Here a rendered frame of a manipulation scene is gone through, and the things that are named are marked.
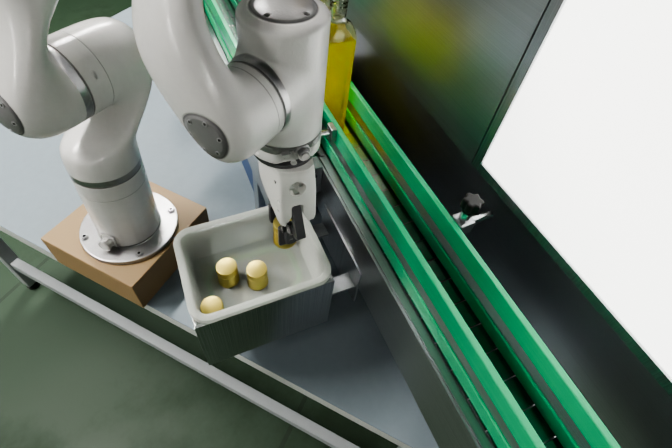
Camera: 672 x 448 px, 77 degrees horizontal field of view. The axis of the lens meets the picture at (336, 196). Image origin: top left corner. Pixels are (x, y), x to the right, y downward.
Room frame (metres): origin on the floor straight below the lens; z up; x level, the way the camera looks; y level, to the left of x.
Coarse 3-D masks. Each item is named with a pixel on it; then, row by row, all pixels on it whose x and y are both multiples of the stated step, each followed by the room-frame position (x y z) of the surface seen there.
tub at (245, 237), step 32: (224, 224) 0.40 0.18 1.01; (256, 224) 0.43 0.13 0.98; (192, 256) 0.37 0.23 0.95; (224, 256) 0.38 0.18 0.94; (256, 256) 0.39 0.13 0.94; (288, 256) 0.40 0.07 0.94; (320, 256) 0.37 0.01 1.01; (192, 288) 0.28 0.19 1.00; (224, 288) 0.32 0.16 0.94; (288, 288) 0.30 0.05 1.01
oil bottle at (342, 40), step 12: (336, 24) 0.64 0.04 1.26; (348, 24) 0.65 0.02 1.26; (336, 36) 0.63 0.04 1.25; (348, 36) 0.64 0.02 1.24; (336, 48) 0.63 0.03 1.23; (348, 48) 0.64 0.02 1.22; (336, 60) 0.63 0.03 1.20; (348, 60) 0.64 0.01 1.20; (336, 72) 0.63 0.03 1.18; (348, 72) 0.65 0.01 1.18; (336, 84) 0.64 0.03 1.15; (348, 84) 0.65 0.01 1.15; (324, 96) 0.63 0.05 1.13; (336, 96) 0.64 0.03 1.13; (336, 108) 0.64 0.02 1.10; (336, 120) 0.64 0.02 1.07
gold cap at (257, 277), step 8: (248, 264) 0.35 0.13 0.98; (256, 264) 0.35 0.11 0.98; (264, 264) 0.35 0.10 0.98; (248, 272) 0.33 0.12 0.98; (256, 272) 0.34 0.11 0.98; (264, 272) 0.34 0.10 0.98; (248, 280) 0.33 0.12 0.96; (256, 280) 0.33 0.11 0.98; (264, 280) 0.33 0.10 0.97; (256, 288) 0.33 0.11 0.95; (264, 288) 0.33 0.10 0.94
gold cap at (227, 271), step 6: (228, 258) 0.35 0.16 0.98; (222, 264) 0.34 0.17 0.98; (228, 264) 0.34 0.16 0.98; (234, 264) 0.34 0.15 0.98; (216, 270) 0.33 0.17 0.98; (222, 270) 0.33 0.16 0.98; (228, 270) 0.33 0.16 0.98; (234, 270) 0.33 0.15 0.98; (222, 276) 0.32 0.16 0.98; (228, 276) 0.32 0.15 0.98; (234, 276) 0.33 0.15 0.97; (222, 282) 0.32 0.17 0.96; (228, 282) 0.32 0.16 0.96; (234, 282) 0.33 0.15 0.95
